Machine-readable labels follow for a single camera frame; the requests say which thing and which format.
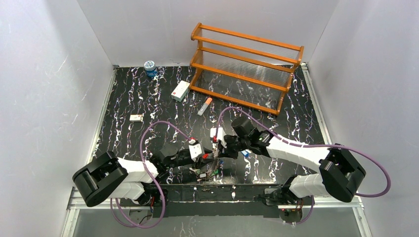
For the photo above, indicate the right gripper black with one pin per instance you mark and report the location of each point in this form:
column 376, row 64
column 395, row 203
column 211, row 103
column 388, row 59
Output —
column 223, row 149

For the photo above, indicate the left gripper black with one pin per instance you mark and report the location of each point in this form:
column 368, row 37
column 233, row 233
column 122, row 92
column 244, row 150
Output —
column 203, row 156

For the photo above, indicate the metal key organizer ring red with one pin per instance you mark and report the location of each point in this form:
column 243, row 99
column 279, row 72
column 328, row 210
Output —
column 206, row 166

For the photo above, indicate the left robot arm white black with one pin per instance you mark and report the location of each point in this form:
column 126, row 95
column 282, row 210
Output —
column 109, row 176

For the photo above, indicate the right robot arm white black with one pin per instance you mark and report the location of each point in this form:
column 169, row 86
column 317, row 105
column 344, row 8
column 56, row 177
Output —
column 337, row 173

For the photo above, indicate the orange capped tube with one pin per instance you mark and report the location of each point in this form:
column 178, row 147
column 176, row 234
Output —
column 204, row 106

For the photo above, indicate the small white card box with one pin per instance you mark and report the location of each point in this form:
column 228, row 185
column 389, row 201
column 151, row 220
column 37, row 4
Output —
column 136, row 118

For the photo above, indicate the white red box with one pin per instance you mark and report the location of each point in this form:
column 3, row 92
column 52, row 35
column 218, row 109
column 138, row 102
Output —
column 180, row 91

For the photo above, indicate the orange wooden shelf rack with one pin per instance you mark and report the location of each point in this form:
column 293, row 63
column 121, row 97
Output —
column 237, row 57

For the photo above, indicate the blue jar with lid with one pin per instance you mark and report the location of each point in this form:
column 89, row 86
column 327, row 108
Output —
column 150, row 68

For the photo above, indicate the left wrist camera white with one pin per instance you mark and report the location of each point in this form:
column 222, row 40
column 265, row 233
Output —
column 196, row 149

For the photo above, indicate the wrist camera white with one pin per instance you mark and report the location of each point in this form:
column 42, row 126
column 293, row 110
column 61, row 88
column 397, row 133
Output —
column 217, row 135
column 196, row 149

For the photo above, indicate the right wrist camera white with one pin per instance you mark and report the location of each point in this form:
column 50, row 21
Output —
column 217, row 135

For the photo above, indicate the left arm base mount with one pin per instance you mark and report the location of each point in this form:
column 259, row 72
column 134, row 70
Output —
column 151, row 197

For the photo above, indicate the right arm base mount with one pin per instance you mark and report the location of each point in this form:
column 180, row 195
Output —
column 292, row 213

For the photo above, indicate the aluminium rail frame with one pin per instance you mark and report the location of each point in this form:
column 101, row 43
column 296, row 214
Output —
column 215, row 200

